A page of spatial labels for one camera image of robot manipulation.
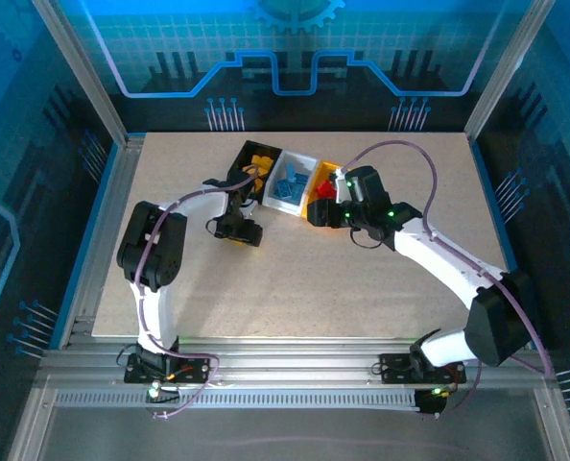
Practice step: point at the aluminium frame post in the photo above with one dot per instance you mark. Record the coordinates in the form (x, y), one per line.
(83, 72)
(510, 67)

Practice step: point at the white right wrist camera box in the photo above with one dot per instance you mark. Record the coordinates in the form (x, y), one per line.
(345, 189)

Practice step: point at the black controller box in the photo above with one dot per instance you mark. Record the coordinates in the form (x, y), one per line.
(431, 403)

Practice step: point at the blue long lego brick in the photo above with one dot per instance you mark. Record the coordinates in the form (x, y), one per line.
(282, 188)
(301, 180)
(291, 170)

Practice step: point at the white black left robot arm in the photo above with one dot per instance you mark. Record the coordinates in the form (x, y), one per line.
(155, 307)

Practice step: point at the yellow curved lego brick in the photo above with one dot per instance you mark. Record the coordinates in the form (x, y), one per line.
(264, 174)
(262, 161)

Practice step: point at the red long lego brick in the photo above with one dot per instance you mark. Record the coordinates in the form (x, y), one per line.
(329, 186)
(319, 192)

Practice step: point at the black plastic bin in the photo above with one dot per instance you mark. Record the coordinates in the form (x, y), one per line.
(237, 163)

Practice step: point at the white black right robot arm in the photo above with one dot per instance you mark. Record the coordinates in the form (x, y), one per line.
(438, 254)

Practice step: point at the white plastic bin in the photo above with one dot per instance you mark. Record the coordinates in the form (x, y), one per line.
(285, 206)

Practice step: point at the aluminium frame rail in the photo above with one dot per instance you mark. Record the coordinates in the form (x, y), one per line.
(561, 427)
(30, 427)
(98, 249)
(290, 365)

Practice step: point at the yellow plastic bin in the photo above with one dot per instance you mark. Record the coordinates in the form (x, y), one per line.
(324, 169)

